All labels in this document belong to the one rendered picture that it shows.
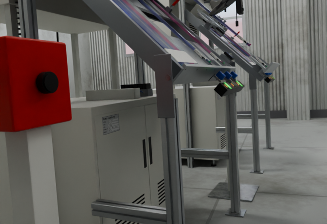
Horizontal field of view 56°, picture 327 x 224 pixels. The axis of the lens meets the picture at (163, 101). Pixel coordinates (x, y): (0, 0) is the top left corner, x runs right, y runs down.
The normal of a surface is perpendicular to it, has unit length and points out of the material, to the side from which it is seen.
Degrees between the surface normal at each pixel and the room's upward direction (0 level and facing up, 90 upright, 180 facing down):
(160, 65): 90
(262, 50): 90
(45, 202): 90
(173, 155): 90
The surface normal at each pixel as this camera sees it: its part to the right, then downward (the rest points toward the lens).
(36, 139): 0.90, -0.03
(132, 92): -0.42, 0.09
